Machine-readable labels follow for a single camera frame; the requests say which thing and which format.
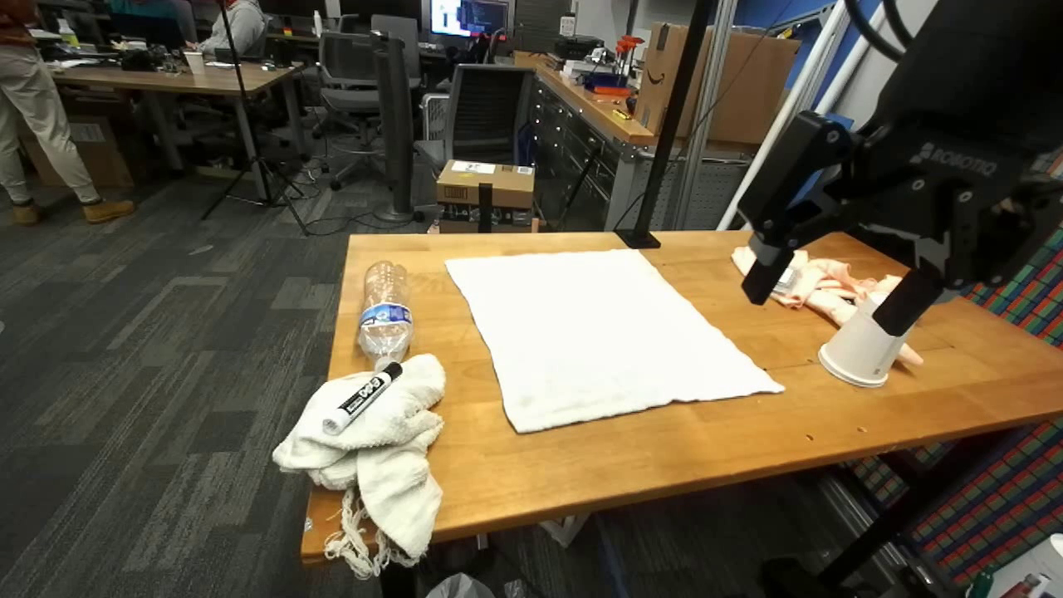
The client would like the white paper cup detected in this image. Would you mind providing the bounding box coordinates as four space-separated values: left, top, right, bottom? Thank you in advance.
818 300 923 387

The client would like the wooden office desk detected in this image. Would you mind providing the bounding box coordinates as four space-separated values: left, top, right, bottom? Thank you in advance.
52 62 303 169

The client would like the pink cloth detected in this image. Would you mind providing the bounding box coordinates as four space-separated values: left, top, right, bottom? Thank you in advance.
770 249 900 330

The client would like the computer monitor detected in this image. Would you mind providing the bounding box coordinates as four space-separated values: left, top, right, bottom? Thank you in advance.
429 0 508 35

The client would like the clear plastic water bottle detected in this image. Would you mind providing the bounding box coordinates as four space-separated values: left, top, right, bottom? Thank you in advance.
358 258 410 361

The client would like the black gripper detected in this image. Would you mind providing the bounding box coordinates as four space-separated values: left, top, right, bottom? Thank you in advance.
740 0 1063 336

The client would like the crumpled white rag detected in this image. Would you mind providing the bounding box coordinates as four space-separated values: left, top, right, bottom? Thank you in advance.
271 351 444 579

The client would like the small wooden side table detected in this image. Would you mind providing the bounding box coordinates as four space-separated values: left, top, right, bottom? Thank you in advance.
435 160 536 232

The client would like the long wooden cabinet counter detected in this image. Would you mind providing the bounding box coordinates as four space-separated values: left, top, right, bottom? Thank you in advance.
516 49 750 228

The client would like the person in beige trousers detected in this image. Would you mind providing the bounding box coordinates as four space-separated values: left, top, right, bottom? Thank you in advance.
0 0 136 224

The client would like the black and white marker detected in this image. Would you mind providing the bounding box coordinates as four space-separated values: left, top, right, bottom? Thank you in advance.
321 361 400 434

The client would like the white towel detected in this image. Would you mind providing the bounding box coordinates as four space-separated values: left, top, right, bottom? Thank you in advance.
444 249 779 431

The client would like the cardboard box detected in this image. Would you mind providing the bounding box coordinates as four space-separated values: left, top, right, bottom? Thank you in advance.
633 23 802 150

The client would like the grey office chair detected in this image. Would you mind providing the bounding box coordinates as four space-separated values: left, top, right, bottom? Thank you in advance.
449 62 536 165

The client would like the black vertical pole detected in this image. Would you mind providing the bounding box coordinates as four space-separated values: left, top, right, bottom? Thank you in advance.
613 0 717 249

